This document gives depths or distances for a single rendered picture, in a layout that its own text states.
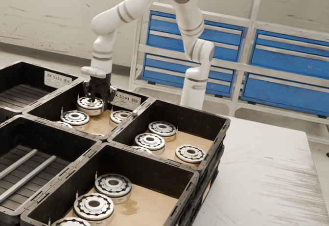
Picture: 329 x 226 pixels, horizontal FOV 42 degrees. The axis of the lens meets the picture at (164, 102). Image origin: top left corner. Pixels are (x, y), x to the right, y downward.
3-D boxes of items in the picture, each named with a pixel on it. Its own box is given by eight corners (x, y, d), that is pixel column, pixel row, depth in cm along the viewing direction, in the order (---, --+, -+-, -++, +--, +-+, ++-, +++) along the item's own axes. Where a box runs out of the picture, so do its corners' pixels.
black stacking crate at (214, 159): (193, 206, 124) (200, 173, 120) (102, 174, 132) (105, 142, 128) (224, 147, 159) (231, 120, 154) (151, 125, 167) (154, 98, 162)
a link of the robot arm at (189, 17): (195, -15, 126) (205, 30, 149) (190, -40, 130) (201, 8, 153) (164, -8, 127) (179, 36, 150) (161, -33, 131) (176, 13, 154)
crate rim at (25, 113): (83, 82, 171) (84, 77, 170) (153, 102, 163) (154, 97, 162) (19, 120, 136) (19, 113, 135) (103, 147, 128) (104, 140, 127)
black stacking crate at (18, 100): (20, 86, 183) (20, 60, 178) (82, 104, 175) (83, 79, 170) (-54, 121, 148) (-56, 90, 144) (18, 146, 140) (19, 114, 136)
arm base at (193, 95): (180, 108, 187) (186, 72, 180) (201, 113, 186) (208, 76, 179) (176, 117, 179) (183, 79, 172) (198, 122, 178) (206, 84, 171)
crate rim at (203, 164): (199, 179, 120) (201, 171, 119) (104, 147, 128) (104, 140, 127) (230, 124, 155) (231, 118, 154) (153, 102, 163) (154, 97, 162)
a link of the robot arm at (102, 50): (101, 51, 159) (88, 56, 152) (104, 10, 153) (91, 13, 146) (118, 55, 157) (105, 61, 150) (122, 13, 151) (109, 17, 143)
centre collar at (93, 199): (91, 196, 113) (91, 194, 113) (107, 204, 112) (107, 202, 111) (80, 206, 109) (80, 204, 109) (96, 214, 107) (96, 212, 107)
